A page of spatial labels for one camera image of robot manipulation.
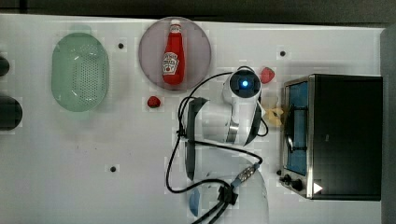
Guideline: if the black round object upper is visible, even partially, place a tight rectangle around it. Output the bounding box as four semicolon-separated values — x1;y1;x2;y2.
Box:
0;57;10;77

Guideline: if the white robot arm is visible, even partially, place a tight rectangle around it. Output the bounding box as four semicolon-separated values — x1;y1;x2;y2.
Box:
178;66;269;224

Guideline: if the black round object lower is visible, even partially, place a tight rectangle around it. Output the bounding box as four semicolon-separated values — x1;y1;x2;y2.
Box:
0;95;22;131

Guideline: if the black toaster oven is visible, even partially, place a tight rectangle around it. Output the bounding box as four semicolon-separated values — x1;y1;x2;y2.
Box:
277;74;383;201

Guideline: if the red ketchup bottle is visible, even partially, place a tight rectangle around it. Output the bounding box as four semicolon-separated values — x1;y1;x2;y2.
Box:
163;20;185;85

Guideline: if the blue round object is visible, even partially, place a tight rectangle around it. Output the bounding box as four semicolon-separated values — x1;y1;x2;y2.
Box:
189;189;200;217

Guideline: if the yellow banana peel toy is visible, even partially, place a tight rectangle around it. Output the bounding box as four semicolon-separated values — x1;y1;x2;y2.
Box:
262;104;284;127

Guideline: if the small red strawberry toy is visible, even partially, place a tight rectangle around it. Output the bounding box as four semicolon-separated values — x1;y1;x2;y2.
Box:
147;96;161;108

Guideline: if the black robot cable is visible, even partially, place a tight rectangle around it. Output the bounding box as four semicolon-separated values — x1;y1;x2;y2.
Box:
165;65;269;224

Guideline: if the large red strawberry toy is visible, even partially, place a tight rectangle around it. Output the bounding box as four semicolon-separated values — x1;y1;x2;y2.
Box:
260;67;276;84

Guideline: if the black round object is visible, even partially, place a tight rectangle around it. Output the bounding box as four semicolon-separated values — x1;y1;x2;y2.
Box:
0;57;10;77
0;95;22;131

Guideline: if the green perforated colander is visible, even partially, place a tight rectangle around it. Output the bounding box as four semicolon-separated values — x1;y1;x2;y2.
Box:
51;25;109;112

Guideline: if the grey round plate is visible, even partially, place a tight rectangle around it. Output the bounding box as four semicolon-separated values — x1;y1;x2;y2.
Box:
138;17;211;91

